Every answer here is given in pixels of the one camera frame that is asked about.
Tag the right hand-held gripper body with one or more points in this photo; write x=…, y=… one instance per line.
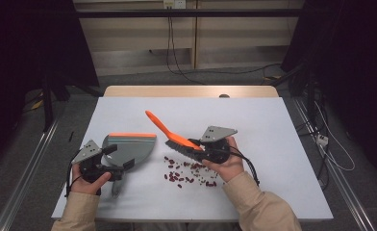
x=217, y=133

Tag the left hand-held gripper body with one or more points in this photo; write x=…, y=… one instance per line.
x=88, y=150

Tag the grey dustpan with orange lip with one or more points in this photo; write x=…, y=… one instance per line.
x=135, y=147

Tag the orange brush with grey bristles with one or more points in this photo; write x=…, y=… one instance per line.
x=173, y=137

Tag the scatter of red and green beans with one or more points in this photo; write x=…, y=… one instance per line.
x=171, y=177

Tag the person's right hand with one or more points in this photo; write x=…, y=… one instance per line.
x=231, y=168

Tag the person's left hand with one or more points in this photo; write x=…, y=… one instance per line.
x=87, y=186

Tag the white table cover sheet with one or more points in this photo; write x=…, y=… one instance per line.
x=189, y=109

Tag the black metal stand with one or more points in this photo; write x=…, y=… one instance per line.
x=48, y=106
x=311, y=96

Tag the black curtain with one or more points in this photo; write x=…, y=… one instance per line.
x=23, y=48
x=353, y=64

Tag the black horizontal metal bar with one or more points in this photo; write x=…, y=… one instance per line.
x=189, y=13

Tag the aluminium floor rail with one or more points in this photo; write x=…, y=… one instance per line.
x=26, y=179
x=337, y=173

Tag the white wall socket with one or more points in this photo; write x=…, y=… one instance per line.
x=174, y=4

